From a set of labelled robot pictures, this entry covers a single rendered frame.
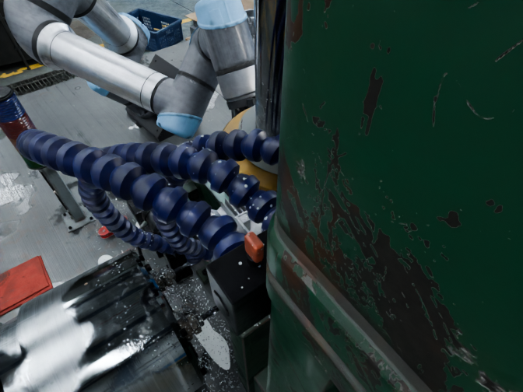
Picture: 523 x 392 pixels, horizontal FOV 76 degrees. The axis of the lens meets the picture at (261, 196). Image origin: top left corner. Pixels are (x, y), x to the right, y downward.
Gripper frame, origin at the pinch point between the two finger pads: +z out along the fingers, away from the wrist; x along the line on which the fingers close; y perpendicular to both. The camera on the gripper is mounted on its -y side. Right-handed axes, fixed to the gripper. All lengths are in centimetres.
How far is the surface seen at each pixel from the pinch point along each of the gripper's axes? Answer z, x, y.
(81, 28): -109, 38, -408
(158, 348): 4.1, -30.4, 15.7
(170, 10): -104, 145, -399
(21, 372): -0.5, -44.7, 11.1
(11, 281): 7, -56, -45
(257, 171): -14.5, -12.7, 23.7
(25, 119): -28, -34, -36
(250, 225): -0.3, -9.3, 7.1
